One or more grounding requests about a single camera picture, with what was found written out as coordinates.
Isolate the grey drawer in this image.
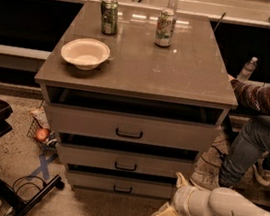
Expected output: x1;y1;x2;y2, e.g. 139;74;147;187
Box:
65;172;175;199
56;143;193;177
44;104;221;151

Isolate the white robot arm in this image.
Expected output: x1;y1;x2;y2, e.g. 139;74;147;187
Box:
151;172;270;216

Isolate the grey drawer cabinet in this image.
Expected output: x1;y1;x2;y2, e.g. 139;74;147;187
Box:
35;1;237;189

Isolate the grey knit sneaker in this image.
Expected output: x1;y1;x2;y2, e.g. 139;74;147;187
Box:
189;157;220;191

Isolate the blue tape cross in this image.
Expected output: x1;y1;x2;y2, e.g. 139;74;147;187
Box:
30;153;58;180

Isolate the blue jeans leg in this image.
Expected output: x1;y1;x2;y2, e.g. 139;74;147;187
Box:
218;115;270;187

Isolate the red apple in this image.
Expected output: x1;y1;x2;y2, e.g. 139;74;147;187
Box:
35;128;50;143

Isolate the clear plastic water bottle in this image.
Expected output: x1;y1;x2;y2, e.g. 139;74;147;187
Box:
237;57;258;82

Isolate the white paper bowl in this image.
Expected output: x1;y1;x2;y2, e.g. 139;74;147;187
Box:
60;38;110;71

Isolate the white green soda can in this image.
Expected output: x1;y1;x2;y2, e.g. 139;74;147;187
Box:
154;8;177;48

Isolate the dark green soda can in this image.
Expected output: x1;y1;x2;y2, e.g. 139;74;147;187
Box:
100;0;119;36

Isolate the black floor cable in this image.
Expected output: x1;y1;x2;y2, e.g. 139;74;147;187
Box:
9;172;50;206

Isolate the black wire basket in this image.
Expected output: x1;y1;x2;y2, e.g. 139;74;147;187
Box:
27;119;57;151

